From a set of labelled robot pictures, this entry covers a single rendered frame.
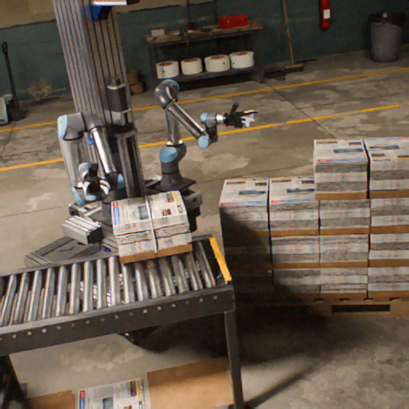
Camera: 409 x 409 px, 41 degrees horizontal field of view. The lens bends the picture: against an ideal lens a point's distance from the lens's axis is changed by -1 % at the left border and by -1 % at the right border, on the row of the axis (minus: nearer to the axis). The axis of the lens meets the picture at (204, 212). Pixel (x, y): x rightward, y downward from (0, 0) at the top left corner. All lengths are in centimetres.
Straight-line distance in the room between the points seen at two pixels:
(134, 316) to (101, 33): 163
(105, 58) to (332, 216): 161
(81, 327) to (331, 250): 158
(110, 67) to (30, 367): 189
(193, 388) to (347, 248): 121
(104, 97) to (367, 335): 213
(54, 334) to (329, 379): 153
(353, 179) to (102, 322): 157
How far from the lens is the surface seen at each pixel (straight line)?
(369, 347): 346
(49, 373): 359
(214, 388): 322
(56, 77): 963
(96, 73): 331
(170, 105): 341
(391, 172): 320
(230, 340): 273
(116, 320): 256
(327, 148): 332
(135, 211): 285
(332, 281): 350
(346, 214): 328
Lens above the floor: 227
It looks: 27 degrees down
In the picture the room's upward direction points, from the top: 7 degrees counter-clockwise
